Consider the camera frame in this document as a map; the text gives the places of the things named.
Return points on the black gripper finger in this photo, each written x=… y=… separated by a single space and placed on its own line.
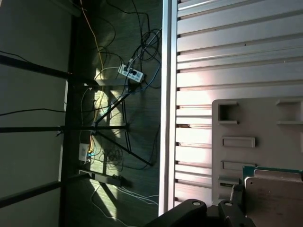
x=184 y=212

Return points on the silver CPU green board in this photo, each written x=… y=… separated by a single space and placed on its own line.
x=272 y=196

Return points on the black power strip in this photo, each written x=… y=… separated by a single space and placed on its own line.
x=111 y=180

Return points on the black tripod stand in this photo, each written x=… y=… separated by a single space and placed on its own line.
x=111 y=128

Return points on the grey parts rack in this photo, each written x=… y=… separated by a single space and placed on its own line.
x=265 y=132

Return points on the white socket box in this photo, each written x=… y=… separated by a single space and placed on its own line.
x=83 y=152

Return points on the white power strip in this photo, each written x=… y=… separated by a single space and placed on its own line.
x=131 y=73

